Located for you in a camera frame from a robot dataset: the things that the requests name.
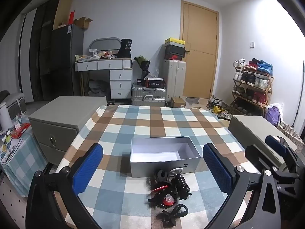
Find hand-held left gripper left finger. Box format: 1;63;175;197
26;143;103;229

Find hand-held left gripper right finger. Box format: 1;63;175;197
202;143;283;229

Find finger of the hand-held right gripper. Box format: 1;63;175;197
245;144;284;172
265;135;305;172

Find grey box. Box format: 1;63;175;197
130;136;203;178

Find red clear ornament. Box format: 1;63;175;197
161;194;174;206

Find red heart badge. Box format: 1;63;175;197
151;184;171;194

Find black beaded bracelet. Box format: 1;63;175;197
147;191;177;210

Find wicker basket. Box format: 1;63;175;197
276;121;305;153

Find purple bag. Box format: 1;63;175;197
265;103;284;127

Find grey drawer cabinet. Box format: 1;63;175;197
29;96;107;165

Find black pole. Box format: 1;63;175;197
292;61;305;128

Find pile of shoes on floor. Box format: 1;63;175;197
206;96;233;120

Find blue checked side table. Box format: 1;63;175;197
0;122;47;198

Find wooden shoe rack with shoes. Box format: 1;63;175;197
232;58;274;115

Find small door rug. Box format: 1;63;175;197
185;97;201;109

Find brown cardboard box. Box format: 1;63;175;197
171;97;186;109

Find checked tablecloth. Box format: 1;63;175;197
54;104;249;229

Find grey clothes under desk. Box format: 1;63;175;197
89;79;111;98

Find clutter on side table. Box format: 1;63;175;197
0;122;31;153

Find silver suitcase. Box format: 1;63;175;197
132;86;167;107

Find white desk with drawers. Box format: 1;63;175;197
74;59;133;99

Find white cylinder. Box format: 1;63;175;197
0;102;12;130

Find white suitcase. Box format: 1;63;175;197
163;60;187;101

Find black box with red stripe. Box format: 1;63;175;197
146;77;165;88

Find dark fridge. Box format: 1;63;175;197
51;25;84;96

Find clutter on desk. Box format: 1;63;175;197
75;49;119;61

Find wooden door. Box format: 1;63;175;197
180;0;219;99

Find black wrapped flower bouquet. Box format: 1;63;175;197
134;55;151;81

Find black and red shoebox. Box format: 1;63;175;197
165;52;185;61

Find dark wardrobe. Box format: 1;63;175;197
30;0;63;102

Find black bag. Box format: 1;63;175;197
117;39;133;59

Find white curtain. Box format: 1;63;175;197
19;11;37;102

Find yellow shoebox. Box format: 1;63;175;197
165;37;185;45

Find open cardboard box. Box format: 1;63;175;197
73;17;93;30

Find flat cardboard sheet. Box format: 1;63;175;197
53;0;72;30

